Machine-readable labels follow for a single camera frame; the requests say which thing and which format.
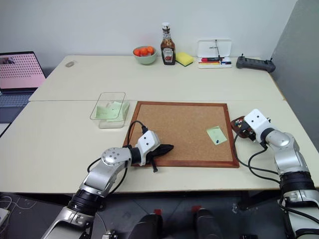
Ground yellow green sponge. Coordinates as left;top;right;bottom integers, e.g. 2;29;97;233
174;51;194;68

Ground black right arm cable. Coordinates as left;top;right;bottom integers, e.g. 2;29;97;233
233;134;284;185

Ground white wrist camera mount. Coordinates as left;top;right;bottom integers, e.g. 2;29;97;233
243;109;272;130
135;130;160;167

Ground open laptop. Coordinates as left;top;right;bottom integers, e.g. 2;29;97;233
0;51;47;108

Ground white open pen case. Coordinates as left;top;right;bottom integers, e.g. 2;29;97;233
196;38;233;69

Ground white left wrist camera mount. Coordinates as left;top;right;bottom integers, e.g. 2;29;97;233
135;130;160;167

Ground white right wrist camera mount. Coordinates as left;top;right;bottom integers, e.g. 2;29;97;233
243;109;272;130

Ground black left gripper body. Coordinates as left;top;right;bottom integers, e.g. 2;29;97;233
145;146;163;164

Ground orange vegetable pieces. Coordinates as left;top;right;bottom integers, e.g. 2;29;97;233
134;46;154;56

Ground gray remote controller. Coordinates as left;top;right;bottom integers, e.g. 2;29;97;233
236;53;277;73

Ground wood-framed cork board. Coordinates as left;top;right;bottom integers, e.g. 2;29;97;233
123;101;240;168

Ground white floor cable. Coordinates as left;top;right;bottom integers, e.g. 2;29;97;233
0;195;38;212

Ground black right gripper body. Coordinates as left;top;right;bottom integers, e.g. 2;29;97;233
240;124;260;143

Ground black table leg frame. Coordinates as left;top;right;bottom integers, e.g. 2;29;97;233
236;191;283;213

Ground green sticky note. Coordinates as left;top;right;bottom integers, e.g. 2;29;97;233
106;100;131;123
95;105;112;119
206;125;228;145

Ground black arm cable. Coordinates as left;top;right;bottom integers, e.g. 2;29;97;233
87;120;150;195
233;134;284;185

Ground small brown tray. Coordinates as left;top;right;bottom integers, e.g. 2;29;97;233
230;115;252;139

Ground pale green bowl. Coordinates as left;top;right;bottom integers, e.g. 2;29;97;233
132;45;158;66

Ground ketchup bottle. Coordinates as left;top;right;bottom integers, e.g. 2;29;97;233
160;22;176;66

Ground gray partition panel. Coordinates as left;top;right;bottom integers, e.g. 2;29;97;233
270;0;319;101

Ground clear plastic box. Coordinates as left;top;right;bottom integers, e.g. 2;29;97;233
90;92;127;129

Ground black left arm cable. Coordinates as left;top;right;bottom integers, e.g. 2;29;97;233
87;120;150;195

